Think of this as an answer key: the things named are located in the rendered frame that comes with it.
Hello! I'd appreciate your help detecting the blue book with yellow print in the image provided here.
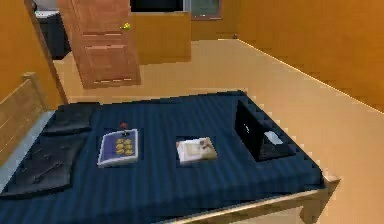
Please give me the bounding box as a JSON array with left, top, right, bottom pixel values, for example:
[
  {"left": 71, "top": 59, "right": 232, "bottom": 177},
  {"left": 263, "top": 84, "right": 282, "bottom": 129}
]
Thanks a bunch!
[{"left": 96, "top": 122, "right": 140, "bottom": 168}]

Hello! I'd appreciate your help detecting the white and beige book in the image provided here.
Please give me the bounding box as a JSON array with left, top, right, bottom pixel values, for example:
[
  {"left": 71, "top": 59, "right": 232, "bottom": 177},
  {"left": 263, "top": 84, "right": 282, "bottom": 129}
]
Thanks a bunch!
[{"left": 175, "top": 136, "right": 219, "bottom": 166}]

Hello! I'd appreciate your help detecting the brown wooden room door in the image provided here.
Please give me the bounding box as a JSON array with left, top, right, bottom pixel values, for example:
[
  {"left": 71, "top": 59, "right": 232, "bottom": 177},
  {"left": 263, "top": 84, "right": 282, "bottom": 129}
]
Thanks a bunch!
[{"left": 57, "top": 0, "right": 142, "bottom": 90}]

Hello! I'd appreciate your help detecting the small black pillow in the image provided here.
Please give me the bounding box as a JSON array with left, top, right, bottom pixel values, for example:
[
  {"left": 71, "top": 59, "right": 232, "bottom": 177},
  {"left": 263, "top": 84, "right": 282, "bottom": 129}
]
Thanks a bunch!
[{"left": 41, "top": 101, "right": 102, "bottom": 137}]

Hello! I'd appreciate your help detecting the large black pillow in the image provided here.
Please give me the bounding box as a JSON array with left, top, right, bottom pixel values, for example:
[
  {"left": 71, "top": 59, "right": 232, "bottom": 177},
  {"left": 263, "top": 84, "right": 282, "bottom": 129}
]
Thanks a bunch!
[{"left": 0, "top": 133, "right": 88, "bottom": 200}]

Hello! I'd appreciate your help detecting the blue striped wooden bed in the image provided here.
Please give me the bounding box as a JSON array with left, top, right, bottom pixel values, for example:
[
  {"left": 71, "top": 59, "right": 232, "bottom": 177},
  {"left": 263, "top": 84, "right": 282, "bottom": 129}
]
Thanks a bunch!
[{"left": 0, "top": 71, "right": 342, "bottom": 224}]

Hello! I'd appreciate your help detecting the black cabinet with white top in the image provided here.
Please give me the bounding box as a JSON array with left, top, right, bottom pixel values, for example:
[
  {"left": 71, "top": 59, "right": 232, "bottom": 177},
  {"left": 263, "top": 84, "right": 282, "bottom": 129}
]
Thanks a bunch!
[{"left": 34, "top": 9, "right": 72, "bottom": 61}]

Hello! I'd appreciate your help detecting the brown framed window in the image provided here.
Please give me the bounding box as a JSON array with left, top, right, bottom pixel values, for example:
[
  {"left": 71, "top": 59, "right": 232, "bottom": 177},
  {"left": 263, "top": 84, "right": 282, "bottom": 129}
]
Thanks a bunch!
[{"left": 190, "top": 0, "right": 224, "bottom": 21}]

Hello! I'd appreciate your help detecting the black wall television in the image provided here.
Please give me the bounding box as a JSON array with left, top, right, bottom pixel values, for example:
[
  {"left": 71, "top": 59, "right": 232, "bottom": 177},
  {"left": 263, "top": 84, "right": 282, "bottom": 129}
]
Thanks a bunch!
[{"left": 129, "top": 0, "right": 185, "bottom": 13}]

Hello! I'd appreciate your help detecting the black open laptop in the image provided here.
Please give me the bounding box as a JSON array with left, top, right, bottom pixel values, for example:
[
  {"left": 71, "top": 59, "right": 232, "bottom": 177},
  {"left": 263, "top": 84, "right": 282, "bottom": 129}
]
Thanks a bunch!
[{"left": 233, "top": 99, "right": 297, "bottom": 163}]

